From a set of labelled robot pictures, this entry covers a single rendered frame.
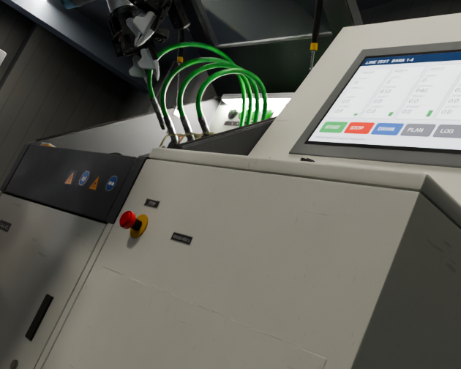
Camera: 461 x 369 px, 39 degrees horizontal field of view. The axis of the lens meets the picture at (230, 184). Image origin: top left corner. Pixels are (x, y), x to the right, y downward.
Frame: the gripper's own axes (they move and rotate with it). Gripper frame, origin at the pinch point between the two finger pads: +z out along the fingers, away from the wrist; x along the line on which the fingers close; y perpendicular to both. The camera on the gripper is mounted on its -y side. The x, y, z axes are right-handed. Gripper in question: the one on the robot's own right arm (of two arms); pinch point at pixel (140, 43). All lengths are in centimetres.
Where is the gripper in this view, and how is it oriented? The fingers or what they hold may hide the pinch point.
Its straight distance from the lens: 168.6
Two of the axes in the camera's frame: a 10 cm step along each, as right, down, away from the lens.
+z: -4.1, 8.8, -2.2
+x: 6.2, 0.9, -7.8
